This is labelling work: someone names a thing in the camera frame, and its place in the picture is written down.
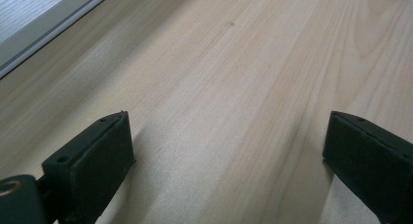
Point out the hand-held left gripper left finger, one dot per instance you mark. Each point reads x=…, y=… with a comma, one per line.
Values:
x=87, y=165

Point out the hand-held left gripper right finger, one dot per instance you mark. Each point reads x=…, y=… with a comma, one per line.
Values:
x=370, y=165

